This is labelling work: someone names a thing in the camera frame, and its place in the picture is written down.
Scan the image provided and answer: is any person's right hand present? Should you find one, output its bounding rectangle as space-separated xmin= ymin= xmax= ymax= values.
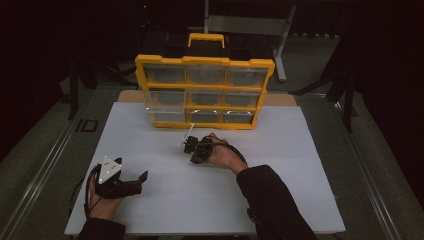
xmin=203 ymin=132 xmax=249 ymax=176

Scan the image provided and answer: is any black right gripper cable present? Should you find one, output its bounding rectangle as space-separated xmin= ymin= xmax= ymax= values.
xmin=199 ymin=134 xmax=248 ymax=165

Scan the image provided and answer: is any black stand leg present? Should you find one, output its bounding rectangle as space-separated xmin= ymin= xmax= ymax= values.
xmin=66 ymin=49 xmax=81 ymax=121
xmin=342 ymin=66 xmax=356 ymax=134

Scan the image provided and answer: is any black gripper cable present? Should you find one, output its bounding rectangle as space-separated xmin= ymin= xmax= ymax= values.
xmin=199 ymin=134 xmax=248 ymax=165
xmin=83 ymin=163 xmax=101 ymax=220

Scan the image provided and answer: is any yellow organizer cabinet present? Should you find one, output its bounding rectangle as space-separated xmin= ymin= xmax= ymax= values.
xmin=134 ymin=32 xmax=276 ymax=131

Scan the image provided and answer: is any person's left hand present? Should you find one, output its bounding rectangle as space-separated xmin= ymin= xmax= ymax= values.
xmin=88 ymin=173 xmax=124 ymax=221

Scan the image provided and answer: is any grid of clear drawers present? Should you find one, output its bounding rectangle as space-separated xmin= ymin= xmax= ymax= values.
xmin=143 ymin=63 xmax=270 ymax=124

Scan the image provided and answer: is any grey metal stand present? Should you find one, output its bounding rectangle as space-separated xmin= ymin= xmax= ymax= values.
xmin=203 ymin=0 xmax=298 ymax=83

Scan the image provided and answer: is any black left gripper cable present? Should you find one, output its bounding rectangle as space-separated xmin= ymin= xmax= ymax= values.
xmin=83 ymin=163 xmax=101 ymax=220

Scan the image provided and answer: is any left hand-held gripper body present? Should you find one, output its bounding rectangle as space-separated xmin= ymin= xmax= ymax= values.
xmin=94 ymin=155 xmax=144 ymax=200

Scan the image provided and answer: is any aluminium floor rail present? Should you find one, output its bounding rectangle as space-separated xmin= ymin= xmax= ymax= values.
xmin=328 ymin=94 xmax=406 ymax=240
xmin=0 ymin=88 xmax=101 ymax=240

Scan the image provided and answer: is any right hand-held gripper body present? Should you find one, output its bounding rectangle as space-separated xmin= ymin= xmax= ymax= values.
xmin=179 ymin=123 xmax=215 ymax=165

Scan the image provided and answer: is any clear plastic storage drawer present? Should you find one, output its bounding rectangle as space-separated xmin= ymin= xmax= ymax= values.
xmin=145 ymin=88 xmax=187 ymax=123

